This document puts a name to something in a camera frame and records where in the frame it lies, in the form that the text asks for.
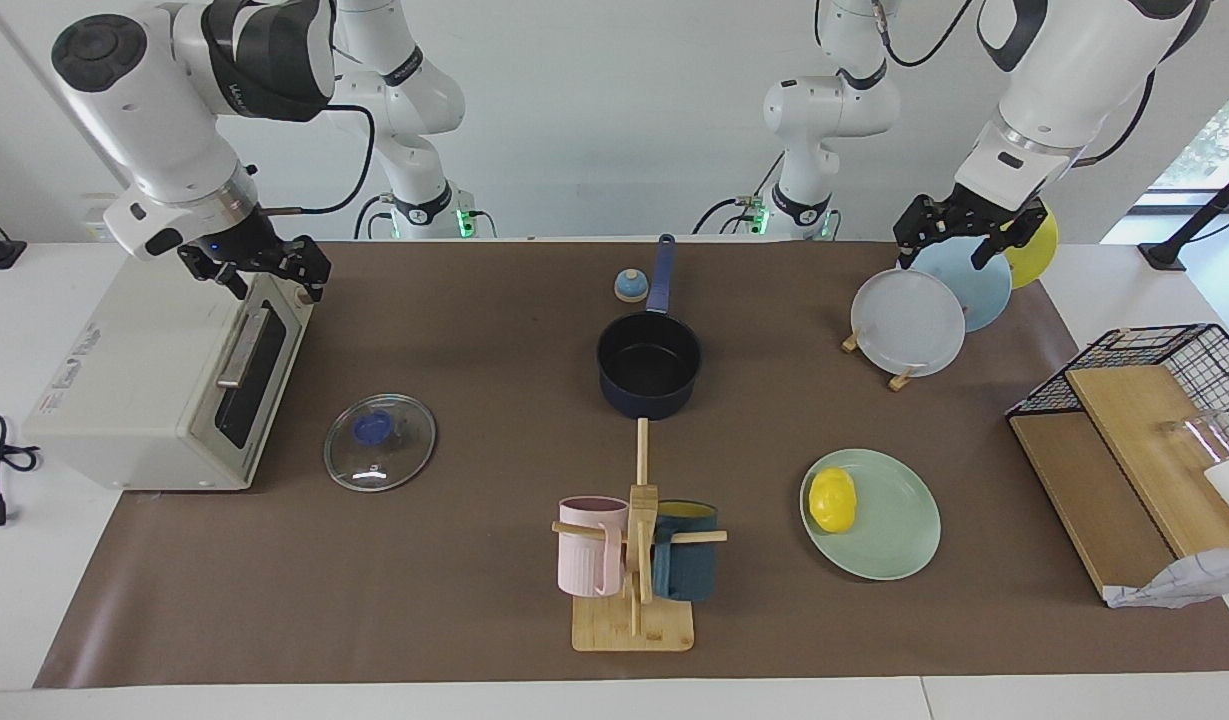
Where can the wooden plate rack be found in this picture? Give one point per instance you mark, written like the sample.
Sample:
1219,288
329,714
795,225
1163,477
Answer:
902,380

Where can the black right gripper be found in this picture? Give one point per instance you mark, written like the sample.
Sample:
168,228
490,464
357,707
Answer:
254,255

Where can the light blue plate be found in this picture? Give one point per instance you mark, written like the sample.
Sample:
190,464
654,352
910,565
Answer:
979,290

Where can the pale green plate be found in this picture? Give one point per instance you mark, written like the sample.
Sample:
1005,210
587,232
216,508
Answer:
894,520

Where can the black clamp stand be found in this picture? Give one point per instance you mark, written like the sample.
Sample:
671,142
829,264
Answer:
1164,255

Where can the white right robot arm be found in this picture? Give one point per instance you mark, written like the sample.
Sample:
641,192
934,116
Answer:
164,130

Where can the dark teal mug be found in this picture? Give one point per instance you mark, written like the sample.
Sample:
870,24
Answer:
686,575

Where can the yellow lemon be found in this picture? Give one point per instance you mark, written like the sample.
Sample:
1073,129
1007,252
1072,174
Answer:
832,500

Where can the white power strip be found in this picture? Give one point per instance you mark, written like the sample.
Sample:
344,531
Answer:
99,228

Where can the brown table mat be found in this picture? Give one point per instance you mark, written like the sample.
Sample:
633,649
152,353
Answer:
474,580

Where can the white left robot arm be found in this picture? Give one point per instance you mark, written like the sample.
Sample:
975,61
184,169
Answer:
1074,80

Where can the beige toaster oven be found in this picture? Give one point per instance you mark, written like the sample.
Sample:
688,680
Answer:
124,400

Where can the glass lid with blue knob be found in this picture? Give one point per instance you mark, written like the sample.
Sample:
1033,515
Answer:
374,428

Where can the clear drinking glass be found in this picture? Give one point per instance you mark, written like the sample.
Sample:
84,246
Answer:
1209,435

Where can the pink ribbed mug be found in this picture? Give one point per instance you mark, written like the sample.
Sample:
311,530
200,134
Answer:
584,560

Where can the yellow plate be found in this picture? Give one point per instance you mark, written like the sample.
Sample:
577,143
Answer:
1039,250

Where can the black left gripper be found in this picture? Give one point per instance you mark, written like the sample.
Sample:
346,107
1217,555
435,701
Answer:
974,218

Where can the white patterned cloth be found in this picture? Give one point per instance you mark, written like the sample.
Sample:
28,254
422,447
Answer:
1194,580

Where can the wooden mug tree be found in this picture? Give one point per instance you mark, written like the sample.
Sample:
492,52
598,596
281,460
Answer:
634,630

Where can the grey plate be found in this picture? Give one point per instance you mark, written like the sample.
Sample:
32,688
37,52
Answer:
909,322

